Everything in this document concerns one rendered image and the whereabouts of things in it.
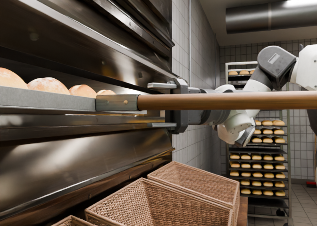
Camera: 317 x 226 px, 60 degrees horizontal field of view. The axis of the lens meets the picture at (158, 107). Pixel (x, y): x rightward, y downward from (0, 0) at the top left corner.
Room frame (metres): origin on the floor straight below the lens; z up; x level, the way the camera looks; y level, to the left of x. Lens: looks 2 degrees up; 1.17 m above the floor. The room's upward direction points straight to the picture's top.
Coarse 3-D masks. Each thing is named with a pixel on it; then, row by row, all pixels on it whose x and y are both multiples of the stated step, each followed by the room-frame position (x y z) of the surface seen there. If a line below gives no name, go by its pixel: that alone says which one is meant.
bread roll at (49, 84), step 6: (42, 78) 0.46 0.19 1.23; (48, 78) 0.46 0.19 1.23; (54, 78) 0.48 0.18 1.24; (30, 84) 0.44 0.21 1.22; (36, 84) 0.44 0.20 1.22; (42, 84) 0.44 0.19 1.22; (48, 84) 0.45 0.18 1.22; (54, 84) 0.46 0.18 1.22; (60, 84) 0.48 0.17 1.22; (42, 90) 0.44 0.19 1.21; (48, 90) 0.44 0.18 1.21; (54, 90) 0.45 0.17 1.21; (60, 90) 0.47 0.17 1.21; (66, 90) 0.49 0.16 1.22
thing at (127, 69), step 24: (0, 0) 0.53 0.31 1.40; (24, 0) 0.55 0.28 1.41; (0, 24) 0.61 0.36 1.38; (24, 24) 0.64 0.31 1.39; (48, 24) 0.66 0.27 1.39; (72, 24) 0.71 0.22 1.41; (24, 48) 0.77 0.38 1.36; (48, 48) 0.80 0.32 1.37; (72, 48) 0.84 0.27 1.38; (96, 48) 0.88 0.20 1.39; (120, 48) 0.97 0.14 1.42; (96, 72) 1.15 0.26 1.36; (120, 72) 1.23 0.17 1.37; (144, 72) 1.32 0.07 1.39
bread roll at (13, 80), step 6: (0, 72) 0.37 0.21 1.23; (6, 72) 0.38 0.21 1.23; (12, 72) 0.39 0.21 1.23; (0, 78) 0.36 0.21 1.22; (6, 78) 0.37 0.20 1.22; (12, 78) 0.38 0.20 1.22; (18, 78) 0.39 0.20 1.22; (0, 84) 0.36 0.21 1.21; (6, 84) 0.36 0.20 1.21; (12, 84) 0.37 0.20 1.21; (18, 84) 0.38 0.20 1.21; (24, 84) 0.40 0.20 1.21
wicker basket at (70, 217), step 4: (68, 216) 0.89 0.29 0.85; (72, 216) 0.90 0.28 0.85; (60, 220) 0.86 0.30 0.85; (64, 220) 0.86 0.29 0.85; (68, 220) 0.88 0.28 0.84; (72, 220) 0.89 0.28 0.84; (76, 220) 0.89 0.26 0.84; (80, 220) 0.89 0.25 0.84; (56, 224) 0.83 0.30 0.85; (60, 224) 0.85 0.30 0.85; (64, 224) 0.86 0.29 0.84; (68, 224) 0.88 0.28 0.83; (72, 224) 0.90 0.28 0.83; (76, 224) 0.90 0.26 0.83; (80, 224) 0.89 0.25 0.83; (84, 224) 0.88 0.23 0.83; (88, 224) 0.88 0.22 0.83; (92, 224) 0.88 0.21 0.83
